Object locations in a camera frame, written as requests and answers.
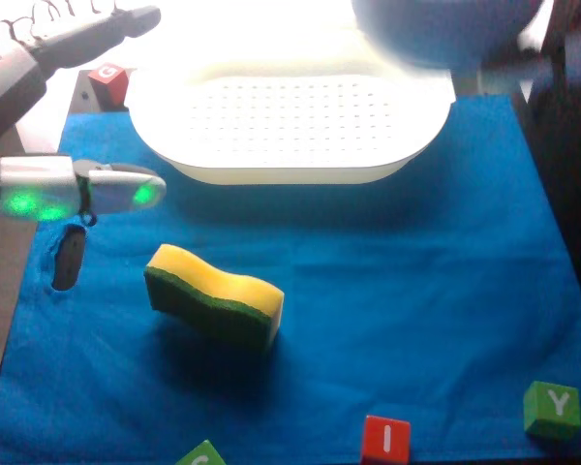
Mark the green block letter Y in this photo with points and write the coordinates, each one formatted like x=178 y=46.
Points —
x=552 y=409

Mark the light blue bowl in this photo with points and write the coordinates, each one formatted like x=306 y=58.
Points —
x=440 y=34

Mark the white perforated basin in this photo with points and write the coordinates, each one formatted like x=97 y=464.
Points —
x=295 y=160

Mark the yellow and green sponge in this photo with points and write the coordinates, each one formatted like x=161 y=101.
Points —
x=223 y=286

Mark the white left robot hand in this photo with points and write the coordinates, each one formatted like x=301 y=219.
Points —
x=34 y=179

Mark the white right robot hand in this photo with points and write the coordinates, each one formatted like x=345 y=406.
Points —
x=532 y=34

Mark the red block letter G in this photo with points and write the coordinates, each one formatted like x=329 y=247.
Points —
x=107 y=72

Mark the red block letter I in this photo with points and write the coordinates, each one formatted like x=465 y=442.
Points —
x=386 y=438

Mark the green block letter C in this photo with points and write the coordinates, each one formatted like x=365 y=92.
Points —
x=201 y=456

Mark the blue cloth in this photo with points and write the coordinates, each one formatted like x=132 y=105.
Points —
x=392 y=290

